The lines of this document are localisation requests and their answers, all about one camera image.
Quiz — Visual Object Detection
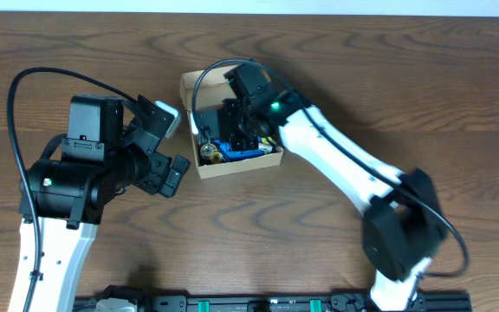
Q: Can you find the blue plastic stapler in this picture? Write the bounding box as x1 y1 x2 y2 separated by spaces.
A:
213 140 264 162

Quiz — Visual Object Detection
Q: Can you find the yellow highlighter pen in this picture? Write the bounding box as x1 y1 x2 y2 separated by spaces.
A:
258 137 277 154

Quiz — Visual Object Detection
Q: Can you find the correction tape dispenser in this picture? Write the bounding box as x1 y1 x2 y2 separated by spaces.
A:
199 142 230 164

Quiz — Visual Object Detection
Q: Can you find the brown cardboard box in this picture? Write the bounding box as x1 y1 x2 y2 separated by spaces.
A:
179 65 284 179

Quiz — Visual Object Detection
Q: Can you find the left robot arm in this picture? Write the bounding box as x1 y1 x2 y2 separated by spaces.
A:
9 94 190 311

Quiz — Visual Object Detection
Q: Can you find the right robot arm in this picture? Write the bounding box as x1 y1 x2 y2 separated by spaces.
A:
191 58 452 311

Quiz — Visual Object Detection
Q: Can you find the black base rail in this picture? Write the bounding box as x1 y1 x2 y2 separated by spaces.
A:
74 283 474 312

